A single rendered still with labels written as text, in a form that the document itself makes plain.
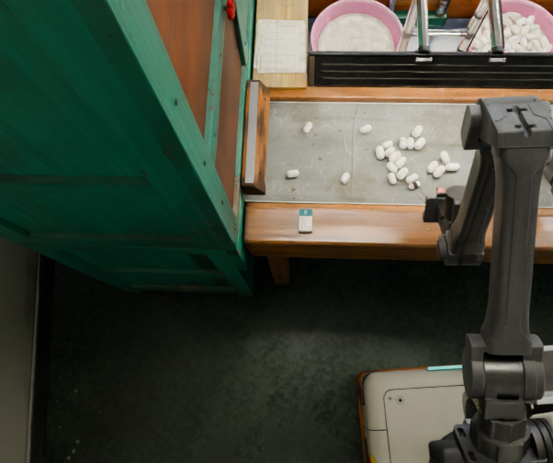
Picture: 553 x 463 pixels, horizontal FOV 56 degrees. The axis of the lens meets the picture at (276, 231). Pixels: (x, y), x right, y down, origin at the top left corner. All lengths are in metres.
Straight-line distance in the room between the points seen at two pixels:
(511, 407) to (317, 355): 1.28
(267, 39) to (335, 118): 0.30
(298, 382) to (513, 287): 1.38
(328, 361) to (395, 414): 0.38
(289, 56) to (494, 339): 1.01
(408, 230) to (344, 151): 0.28
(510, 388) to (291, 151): 0.87
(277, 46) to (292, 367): 1.18
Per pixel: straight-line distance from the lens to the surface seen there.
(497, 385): 0.86
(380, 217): 1.38
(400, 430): 1.83
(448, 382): 1.86
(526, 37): 1.75
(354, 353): 2.09
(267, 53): 1.56
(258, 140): 1.35
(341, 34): 1.65
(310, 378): 2.08
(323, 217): 1.37
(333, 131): 1.48
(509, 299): 0.81
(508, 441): 0.90
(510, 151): 0.74
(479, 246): 1.07
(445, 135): 1.53
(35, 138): 0.79
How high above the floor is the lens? 2.08
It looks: 75 degrees down
